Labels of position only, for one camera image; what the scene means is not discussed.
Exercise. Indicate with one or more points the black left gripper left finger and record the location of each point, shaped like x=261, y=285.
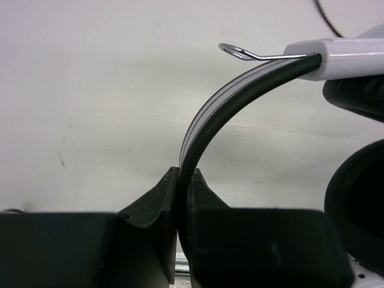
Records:
x=134, y=247

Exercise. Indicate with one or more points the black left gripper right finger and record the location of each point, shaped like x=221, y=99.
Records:
x=259, y=247

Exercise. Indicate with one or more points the white and black headphones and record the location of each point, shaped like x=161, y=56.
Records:
x=354, y=196

